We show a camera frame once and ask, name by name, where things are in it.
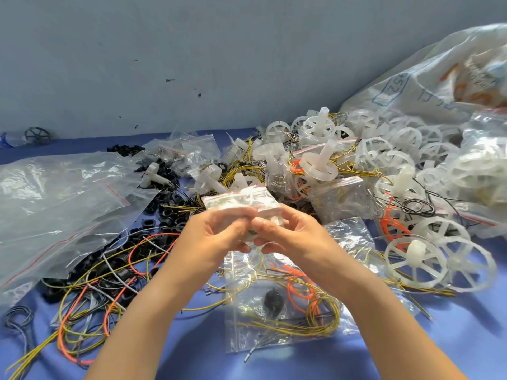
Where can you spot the person's left thumb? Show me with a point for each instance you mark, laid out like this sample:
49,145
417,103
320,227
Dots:
233,214

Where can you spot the large clear plastic bag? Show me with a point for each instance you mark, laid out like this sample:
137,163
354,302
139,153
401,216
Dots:
59,205

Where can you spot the person's left hand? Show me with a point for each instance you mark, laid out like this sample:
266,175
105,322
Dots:
202,241

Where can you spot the person's left forearm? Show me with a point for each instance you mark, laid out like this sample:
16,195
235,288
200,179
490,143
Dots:
138,324

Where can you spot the pile of black plastic rings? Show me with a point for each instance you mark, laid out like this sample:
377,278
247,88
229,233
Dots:
158,221

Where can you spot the crumpled empty zip bag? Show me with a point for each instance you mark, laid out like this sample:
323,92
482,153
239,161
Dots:
352,241

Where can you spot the pile of white plastic wheels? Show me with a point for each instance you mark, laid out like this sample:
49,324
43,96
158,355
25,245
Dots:
396,162

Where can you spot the person's right hand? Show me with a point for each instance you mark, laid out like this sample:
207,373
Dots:
309,245

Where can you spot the person's right forearm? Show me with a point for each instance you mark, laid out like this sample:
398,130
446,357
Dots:
392,328

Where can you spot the person's right thumb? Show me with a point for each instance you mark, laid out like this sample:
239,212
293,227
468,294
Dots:
271,226

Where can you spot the black spoked wheel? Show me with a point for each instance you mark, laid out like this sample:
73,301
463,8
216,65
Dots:
37,135

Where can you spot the zip bag with clear parts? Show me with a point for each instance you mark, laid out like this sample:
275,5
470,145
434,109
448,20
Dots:
340,199

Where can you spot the small zip bag white parts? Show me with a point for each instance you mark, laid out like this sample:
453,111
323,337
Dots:
241,199

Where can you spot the white printed woven sack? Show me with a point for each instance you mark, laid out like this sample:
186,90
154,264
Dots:
443,75

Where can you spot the clear bag of white wheels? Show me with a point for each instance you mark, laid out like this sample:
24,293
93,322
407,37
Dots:
483,170

